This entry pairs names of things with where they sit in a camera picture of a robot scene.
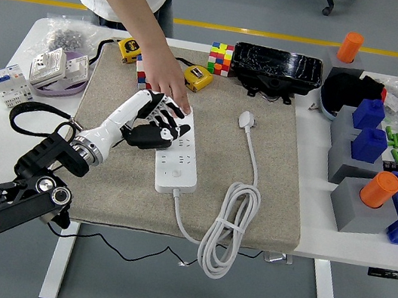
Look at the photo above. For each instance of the clear bag with white label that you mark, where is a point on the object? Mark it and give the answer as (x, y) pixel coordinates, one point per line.
(394, 99)

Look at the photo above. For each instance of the small black circuit board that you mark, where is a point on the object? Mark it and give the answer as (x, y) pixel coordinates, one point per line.
(392, 166)

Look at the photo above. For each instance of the black strip under table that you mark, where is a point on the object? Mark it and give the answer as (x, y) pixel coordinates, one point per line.
(394, 274)

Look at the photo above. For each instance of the blue block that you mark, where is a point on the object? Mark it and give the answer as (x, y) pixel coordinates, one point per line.
(369, 145)
(368, 114)

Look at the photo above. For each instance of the purple tape roll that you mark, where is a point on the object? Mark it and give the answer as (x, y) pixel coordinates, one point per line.
(59, 92)

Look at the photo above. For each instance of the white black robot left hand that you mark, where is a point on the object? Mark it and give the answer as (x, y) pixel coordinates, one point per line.
(120, 116)

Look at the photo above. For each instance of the person's right forearm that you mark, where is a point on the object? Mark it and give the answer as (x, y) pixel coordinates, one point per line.
(143, 25)

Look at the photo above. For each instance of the black power adapter plug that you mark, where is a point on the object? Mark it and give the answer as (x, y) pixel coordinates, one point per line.
(143, 137)

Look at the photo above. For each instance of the white power strip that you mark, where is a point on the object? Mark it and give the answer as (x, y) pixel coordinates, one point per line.
(178, 180)

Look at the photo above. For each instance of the white blue circuit breaker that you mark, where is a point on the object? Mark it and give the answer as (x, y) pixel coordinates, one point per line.
(9, 81)

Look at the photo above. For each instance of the puzzle cube large cells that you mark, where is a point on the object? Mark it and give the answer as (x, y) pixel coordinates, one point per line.
(140, 78)

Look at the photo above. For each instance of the black cloth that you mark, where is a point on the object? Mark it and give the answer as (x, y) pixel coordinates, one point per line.
(342, 90)

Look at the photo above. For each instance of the yellow tape measure clear window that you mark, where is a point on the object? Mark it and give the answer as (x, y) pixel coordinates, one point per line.
(200, 78)

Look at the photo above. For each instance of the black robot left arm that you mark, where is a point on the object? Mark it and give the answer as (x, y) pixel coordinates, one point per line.
(2, 204)

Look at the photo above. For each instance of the grey block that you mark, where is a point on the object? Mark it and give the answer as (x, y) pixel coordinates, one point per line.
(334, 59)
(342, 161)
(361, 218)
(341, 123)

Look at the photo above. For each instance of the orange cylinder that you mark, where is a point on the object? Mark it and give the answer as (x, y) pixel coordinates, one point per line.
(379, 188)
(350, 46)

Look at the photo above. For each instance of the grey-brown mat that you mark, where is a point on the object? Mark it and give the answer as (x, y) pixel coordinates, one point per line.
(220, 160)

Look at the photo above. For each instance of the puzzle cube small cells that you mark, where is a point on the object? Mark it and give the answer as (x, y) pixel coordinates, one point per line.
(220, 59)

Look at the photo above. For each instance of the clear bag of metal screws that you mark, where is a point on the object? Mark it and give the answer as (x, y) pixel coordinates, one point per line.
(65, 36)

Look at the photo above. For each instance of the pale blue-rimmed bowl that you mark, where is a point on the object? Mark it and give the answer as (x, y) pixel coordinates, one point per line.
(325, 103)

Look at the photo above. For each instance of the person's right hand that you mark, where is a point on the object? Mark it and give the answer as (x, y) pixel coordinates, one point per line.
(168, 79)

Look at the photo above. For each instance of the yellow tape measure black label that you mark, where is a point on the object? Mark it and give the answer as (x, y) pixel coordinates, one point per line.
(129, 47)

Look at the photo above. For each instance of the metal bracket under table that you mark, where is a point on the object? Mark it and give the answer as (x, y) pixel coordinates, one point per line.
(278, 258)

